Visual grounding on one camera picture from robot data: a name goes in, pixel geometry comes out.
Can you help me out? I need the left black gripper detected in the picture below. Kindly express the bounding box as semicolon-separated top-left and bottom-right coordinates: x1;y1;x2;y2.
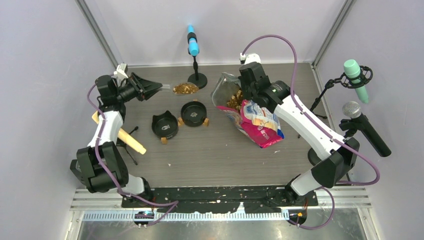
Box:
115;73;162;104

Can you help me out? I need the colourful pet food bag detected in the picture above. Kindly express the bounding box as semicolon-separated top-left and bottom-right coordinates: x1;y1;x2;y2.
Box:
211;72;285;148

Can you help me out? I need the blue microphone on stand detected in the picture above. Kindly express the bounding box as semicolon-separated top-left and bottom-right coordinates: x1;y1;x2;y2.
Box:
187;24;208;89

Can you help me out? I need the green microphone with shock mount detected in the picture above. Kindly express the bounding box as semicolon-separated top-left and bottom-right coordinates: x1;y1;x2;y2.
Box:
309;59;374;120

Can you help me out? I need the black box device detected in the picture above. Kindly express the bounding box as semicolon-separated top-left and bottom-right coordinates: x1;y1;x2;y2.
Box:
69;159;82;181

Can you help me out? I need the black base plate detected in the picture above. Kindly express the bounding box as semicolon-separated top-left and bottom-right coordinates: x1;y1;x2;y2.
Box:
120;185;319;215

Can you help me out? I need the clear plastic scoop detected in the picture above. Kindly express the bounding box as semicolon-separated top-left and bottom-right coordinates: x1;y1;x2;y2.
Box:
159;82;200;95

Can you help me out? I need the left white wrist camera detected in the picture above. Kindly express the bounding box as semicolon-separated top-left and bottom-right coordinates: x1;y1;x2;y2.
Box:
113;62;129;83

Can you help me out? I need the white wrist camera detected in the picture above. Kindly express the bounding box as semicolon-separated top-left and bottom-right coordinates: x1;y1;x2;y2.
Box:
113;62;129;83
239;53;262;65

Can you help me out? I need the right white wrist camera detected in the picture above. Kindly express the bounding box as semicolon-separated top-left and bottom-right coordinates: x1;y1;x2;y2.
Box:
239;53;262;65

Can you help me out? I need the cat-ear black pet bowl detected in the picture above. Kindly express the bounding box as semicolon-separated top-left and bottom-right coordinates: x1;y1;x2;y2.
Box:
151;110;179;145

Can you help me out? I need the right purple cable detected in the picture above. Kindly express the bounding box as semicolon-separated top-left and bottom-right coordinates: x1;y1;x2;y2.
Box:
241;34;381;231

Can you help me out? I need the round black pet bowl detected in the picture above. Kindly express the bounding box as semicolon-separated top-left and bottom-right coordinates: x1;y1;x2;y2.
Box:
177;100;209;127

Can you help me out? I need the round black stand base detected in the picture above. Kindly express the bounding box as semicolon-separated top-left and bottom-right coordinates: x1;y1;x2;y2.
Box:
307;148;327;167

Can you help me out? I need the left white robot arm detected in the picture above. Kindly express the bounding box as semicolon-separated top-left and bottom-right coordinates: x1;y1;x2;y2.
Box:
70;73;163;207

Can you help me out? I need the yellow microphone on tripod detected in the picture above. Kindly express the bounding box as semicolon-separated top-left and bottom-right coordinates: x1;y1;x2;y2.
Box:
91;110;147;167

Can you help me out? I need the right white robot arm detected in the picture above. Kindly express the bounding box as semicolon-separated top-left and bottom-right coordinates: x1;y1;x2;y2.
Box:
239;62;360;205

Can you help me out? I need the grey black handheld microphone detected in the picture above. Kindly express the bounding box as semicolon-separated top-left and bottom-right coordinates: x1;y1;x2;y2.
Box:
338;101;392;158

